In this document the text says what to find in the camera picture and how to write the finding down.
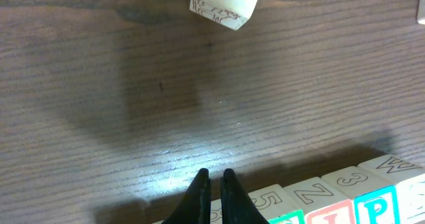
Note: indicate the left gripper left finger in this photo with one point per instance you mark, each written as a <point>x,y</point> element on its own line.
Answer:
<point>195,206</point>

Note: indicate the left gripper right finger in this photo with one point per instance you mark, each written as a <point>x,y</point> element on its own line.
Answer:
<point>237,207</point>

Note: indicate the green R block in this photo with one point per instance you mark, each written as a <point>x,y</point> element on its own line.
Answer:
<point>276,205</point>

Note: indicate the red I block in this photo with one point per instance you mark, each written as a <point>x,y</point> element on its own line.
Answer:
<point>321,203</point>

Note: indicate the blue P block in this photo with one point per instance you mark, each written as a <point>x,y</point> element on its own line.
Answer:
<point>374,199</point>

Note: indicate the yellow S block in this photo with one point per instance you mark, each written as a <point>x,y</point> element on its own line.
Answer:
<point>408,179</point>

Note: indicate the red U block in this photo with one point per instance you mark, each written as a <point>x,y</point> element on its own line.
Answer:
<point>216,212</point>

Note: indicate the plain K block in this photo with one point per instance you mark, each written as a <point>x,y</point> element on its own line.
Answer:
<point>229,13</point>

